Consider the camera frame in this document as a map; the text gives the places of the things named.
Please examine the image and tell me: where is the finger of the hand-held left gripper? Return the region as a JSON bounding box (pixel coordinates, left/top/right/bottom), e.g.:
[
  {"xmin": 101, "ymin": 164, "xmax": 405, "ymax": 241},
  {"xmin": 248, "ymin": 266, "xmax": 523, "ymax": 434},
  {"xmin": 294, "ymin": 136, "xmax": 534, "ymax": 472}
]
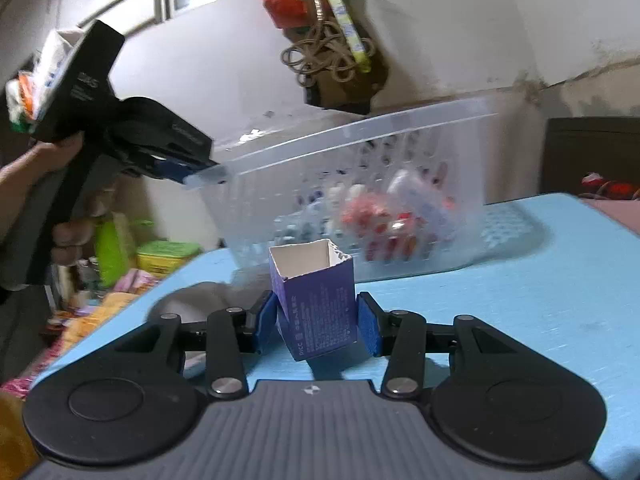
[{"xmin": 150, "ymin": 152, "xmax": 234, "ymax": 189}]

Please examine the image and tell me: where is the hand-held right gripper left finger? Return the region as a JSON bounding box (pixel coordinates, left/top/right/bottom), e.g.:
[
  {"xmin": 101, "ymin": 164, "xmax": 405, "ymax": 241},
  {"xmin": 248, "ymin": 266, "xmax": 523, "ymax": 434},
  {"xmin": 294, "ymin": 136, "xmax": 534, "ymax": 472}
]
[{"xmin": 112, "ymin": 291, "xmax": 279, "ymax": 401}]

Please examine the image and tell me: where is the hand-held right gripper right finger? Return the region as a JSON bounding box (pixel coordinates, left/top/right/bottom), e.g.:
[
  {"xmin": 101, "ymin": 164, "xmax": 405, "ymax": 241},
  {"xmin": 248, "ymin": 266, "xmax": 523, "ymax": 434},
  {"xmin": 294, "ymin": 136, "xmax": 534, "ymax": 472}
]
[{"xmin": 356, "ymin": 291, "xmax": 508, "ymax": 400}]

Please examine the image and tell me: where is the purple cardboard box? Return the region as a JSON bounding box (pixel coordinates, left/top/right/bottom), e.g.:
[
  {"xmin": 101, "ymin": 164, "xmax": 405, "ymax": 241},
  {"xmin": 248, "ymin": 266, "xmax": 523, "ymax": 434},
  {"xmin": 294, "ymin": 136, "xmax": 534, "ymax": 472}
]
[{"xmin": 268, "ymin": 239, "xmax": 362, "ymax": 362}]

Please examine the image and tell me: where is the red cardboard box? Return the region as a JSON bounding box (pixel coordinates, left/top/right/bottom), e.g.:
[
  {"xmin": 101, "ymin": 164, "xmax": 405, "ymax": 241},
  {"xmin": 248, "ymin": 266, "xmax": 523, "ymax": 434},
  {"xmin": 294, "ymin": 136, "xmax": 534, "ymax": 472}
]
[{"xmin": 342, "ymin": 197, "xmax": 426, "ymax": 262}]

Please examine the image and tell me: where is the clear plastic basket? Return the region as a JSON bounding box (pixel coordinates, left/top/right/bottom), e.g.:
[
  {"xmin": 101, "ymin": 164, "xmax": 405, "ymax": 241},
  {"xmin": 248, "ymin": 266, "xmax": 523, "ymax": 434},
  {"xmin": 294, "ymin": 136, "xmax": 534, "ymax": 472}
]
[{"xmin": 184, "ymin": 97, "xmax": 502, "ymax": 284}]

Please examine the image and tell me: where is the person's left hand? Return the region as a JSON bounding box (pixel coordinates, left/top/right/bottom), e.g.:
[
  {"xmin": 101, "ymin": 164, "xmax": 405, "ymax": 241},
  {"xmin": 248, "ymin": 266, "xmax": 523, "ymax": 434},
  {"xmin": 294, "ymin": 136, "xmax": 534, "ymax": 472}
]
[{"xmin": 0, "ymin": 132, "xmax": 98, "ymax": 267}]

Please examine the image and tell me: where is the white hoodie with blue letters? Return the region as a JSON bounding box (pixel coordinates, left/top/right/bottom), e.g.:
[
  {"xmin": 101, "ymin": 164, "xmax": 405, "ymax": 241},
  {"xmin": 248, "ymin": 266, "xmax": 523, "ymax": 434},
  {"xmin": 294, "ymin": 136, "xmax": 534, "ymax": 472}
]
[{"xmin": 7, "ymin": 28, "xmax": 86, "ymax": 134}]

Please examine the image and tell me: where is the orange cloth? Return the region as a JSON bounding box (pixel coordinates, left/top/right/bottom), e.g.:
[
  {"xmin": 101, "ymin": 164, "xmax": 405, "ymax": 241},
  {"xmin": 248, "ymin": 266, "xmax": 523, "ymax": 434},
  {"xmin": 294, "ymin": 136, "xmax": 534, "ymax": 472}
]
[{"xmin": 16, "ymin": 74, "xmax": 38, "ymax": 112}]

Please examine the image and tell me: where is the green plastic box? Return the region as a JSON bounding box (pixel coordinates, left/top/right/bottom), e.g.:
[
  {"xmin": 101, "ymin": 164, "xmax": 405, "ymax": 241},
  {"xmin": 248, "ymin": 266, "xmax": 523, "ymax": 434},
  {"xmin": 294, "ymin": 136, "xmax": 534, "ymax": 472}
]
[{"xmin": 136, "ymin": 240, "xmax": 202, "ymax": 277}]

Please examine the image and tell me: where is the green paper bag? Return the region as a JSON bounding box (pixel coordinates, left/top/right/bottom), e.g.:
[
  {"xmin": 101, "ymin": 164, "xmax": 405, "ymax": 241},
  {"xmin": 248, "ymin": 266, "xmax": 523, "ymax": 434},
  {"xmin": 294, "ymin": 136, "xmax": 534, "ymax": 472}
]
[{"xmin": 94, "ymin": 214, "xmax": 132, "ymax": 287}]

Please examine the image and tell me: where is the pink striped snack packet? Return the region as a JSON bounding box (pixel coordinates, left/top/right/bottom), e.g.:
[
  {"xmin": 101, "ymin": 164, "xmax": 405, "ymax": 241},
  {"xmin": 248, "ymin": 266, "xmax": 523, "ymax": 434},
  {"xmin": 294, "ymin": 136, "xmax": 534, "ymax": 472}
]
[{"xmin": 112, "ymin": 268, "xmax": 167, "ymax": 297}]

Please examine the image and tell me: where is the yellow snack packet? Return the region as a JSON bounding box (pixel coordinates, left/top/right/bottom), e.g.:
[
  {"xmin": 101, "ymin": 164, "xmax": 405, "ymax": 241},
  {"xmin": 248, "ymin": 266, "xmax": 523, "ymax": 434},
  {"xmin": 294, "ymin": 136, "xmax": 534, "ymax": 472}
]
[{"xmin": 64, "ymin": 292, "xmax": 144, "ymax": 344}]

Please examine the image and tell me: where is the brown hanging bag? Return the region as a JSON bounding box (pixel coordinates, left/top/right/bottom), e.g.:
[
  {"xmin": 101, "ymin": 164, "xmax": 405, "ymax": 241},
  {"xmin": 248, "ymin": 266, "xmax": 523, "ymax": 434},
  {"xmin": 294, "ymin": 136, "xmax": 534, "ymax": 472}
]
[{"xmin": 299, "ymin": 24, "xmax": 387, "ymax": 114}]

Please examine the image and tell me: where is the pink patterned cloth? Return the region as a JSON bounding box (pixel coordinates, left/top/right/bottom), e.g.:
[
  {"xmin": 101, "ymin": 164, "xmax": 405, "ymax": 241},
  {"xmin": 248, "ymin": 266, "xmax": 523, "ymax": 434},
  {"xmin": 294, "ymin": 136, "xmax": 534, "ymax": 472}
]
[{"xmin": 0, "ymin": 355, "xmax": 61, "ymax": 401}]

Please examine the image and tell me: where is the pink pillow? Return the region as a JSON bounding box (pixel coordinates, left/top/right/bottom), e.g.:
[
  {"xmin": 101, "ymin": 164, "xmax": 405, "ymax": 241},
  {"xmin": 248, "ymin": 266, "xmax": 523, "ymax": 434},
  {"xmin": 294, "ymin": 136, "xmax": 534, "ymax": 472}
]
[{"xmin": 584, "ymin": 197, "xmax": 640, "ymax": 242}]

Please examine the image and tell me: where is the dark wooden headboard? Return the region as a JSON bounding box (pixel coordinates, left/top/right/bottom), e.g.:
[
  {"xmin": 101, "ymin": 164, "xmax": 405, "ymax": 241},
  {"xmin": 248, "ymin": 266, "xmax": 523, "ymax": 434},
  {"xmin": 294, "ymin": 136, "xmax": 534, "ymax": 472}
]
[{"xmin": 542, "ymin": 117, "xmax": 640, "ymax": 197}]

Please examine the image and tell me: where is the mustard cloth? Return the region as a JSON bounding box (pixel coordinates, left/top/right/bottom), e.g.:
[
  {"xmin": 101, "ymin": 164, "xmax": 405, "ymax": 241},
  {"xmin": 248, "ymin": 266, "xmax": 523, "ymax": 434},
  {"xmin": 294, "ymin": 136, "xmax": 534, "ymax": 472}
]
[{"xmin": 0, "ymin": 389, "xmax": 42, "ymax": 469}]

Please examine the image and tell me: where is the red plaid blanket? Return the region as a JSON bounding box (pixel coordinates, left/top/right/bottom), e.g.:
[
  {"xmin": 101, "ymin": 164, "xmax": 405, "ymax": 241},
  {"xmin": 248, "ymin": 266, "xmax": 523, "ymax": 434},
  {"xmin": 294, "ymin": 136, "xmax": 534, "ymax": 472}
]
[{"xmin": 579, "ymin": 172, "xmax": 640, "ymax": 202}]

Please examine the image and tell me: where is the knotted brown rope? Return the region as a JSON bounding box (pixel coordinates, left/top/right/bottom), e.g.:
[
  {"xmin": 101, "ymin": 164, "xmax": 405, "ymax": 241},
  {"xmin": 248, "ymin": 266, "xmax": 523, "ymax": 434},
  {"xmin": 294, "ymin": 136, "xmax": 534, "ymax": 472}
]
[{"xmin": 279, "ymin": 24, "xmax": 362, "ymax": 87}]

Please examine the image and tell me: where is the yellow-green patterned strap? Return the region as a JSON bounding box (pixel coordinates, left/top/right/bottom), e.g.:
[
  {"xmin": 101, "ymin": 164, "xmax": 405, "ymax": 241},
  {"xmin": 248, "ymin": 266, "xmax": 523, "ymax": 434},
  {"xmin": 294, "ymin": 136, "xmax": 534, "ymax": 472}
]
[{"xmin": 306, "ymin": 0, "xmax": 372, "ymax": 72}]

